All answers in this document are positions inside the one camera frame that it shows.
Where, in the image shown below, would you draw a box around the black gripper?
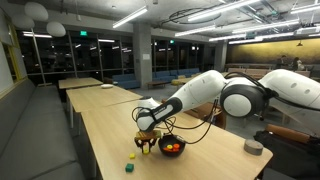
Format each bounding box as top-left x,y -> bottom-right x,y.
134,137 -> 157,154

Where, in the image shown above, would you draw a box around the black bowl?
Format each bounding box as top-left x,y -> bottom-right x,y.
158,135 -> 185,157

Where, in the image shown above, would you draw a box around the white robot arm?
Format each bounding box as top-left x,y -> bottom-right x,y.
132,69 -> 320,144

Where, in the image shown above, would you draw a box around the orange discs in bowl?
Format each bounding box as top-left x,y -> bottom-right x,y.
163,143 -> 180,152

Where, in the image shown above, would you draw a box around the yellow disc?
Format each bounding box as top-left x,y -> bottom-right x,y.
142,149 -> 150,155

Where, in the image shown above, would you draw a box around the yellow block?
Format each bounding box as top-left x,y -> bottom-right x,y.
129,153 -> 136,159

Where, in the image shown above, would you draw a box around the green cube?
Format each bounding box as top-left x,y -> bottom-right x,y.
125,163 -> 134,172

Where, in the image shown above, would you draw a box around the blue sofa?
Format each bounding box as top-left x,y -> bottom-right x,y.
112,74 -> 140,89

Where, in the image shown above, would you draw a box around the white plate far table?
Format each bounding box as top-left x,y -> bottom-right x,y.
101,84 -> 114,89

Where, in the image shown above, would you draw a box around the far wooden table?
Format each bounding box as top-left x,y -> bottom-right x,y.
58,77 -> 102,101

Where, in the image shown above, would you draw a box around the grey bench sofa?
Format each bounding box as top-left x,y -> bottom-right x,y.
0,79 -> 85,180

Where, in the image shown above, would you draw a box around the green exit sign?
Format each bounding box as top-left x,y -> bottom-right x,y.
80,31 -> 88,36

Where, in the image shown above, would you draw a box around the wrist camera wooden mount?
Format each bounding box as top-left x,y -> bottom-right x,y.
136,130 -> 162,140

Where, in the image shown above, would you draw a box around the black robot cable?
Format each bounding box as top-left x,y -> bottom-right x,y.
131,71 -> 278,145

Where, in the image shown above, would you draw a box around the grey duct tape roll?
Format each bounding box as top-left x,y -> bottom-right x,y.
244,139 -> 263,156

